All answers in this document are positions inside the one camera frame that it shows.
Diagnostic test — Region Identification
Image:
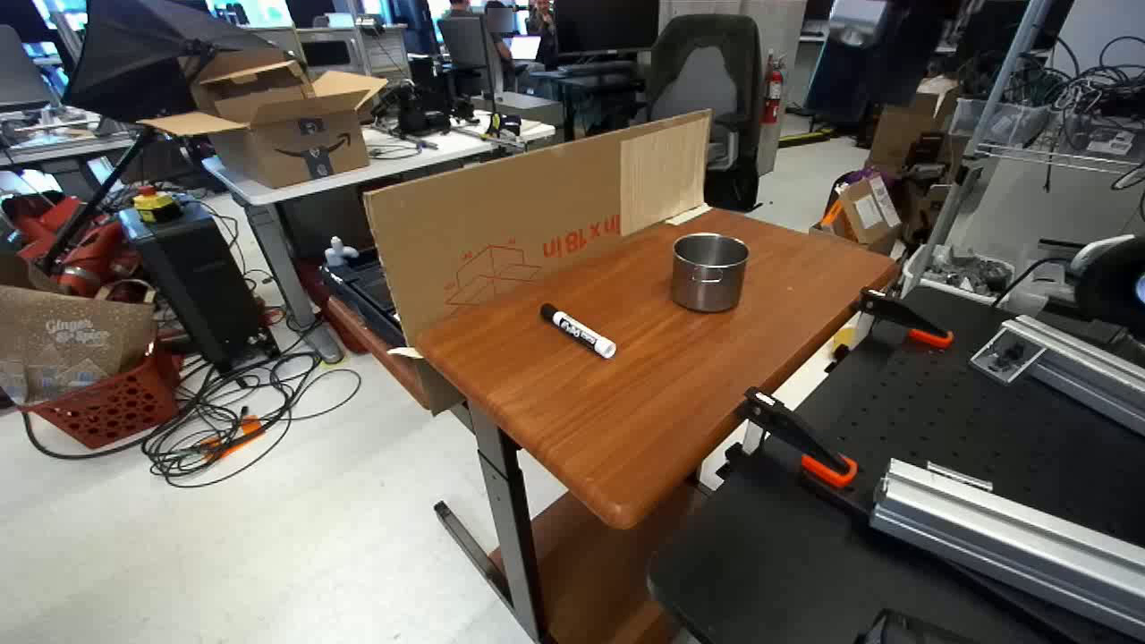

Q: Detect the black and white marker pen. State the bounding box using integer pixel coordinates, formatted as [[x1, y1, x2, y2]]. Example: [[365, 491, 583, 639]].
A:
[[541, 305, 620, 361]]

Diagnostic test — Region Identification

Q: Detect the silver metal pot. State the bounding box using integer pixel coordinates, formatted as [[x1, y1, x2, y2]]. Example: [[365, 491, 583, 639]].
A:
[[671, 231, 750, 315]]

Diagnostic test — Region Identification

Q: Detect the brown cardboard backboard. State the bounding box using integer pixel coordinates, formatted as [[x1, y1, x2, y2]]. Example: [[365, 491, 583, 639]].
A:
[[362, 135, 624, 345]]

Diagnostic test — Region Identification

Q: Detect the light wooden panel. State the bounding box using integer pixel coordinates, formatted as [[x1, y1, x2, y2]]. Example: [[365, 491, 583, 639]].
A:
[[620, 112, 711, 231]]

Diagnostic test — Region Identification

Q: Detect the black orange clamp near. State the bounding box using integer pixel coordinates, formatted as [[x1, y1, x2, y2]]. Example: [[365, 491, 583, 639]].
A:
[[740, 389, 857, 491]]

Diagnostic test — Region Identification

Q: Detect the black orange clamp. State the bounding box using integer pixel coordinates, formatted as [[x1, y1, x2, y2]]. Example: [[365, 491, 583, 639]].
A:
[[857, 291, 955, 349], [740, 389, 857, 491]]

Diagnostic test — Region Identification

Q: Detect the black office chair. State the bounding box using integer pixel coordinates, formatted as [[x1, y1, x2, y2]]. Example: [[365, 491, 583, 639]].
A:
[[647, 14, 762, 211]]

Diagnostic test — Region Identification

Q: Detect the grey table leg column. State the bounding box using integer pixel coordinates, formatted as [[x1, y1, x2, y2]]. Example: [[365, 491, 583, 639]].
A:
[[434, 404, 552, 644]]

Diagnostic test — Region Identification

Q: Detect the cardboard box with label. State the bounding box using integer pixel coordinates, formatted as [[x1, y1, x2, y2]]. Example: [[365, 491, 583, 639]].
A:
[[818, 176, 903, 254]]

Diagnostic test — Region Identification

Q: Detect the red fire extinguisher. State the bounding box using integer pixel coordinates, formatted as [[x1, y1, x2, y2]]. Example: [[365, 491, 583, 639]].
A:
[[762, 54, 785, 126]]

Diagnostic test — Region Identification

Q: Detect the white grey desk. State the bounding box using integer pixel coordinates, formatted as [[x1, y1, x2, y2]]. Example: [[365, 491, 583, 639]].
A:
[[198, 123, 505, 365]]

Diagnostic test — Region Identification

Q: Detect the open cardboard box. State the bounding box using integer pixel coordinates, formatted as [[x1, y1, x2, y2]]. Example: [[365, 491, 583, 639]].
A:
[[150, 58, 385, 187]]

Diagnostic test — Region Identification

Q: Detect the black orange clamp far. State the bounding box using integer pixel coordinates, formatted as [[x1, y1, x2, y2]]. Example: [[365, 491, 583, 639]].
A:
[[857, 291, 955, 349]]

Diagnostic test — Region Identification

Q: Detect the black control box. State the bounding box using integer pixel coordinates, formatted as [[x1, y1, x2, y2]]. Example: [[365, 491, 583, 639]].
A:
[[118, 195, 274, 372]]

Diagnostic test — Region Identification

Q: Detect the red plastic basket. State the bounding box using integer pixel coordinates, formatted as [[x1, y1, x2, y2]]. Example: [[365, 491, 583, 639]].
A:
[[31, 349, 183, 446]]

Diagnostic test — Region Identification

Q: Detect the black softbox light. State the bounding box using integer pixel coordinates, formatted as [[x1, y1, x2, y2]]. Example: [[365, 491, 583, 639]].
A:
[[63, 0, 257, 123]]

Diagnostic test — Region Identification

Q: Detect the brown paper bag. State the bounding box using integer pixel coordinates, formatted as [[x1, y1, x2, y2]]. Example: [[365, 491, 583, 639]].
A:
[[0, 279, 158, 404]]

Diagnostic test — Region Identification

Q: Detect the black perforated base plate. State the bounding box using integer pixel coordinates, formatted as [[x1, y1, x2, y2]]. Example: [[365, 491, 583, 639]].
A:
[[650, 291, 1145, 644]]

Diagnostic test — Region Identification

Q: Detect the floor cable bundle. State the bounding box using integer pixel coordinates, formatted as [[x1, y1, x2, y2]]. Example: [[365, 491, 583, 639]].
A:
[[13, 336, 365, 494]]

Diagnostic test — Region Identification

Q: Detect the near aluminium extrusion rail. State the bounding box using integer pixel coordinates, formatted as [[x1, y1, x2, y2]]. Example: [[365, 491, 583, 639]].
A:
[[870, 458, 1145, 638]]

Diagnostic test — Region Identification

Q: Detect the aluminium extrusion rail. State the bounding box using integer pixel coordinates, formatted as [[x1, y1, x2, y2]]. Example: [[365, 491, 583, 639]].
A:
[[870, 458, 1145, 638], [1000, 315, 1145, 435]]

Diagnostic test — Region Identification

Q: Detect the far aluminium extrusion rail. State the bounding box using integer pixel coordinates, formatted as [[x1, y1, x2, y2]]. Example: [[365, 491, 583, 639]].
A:
[[1000, 315, 1145, 435]]

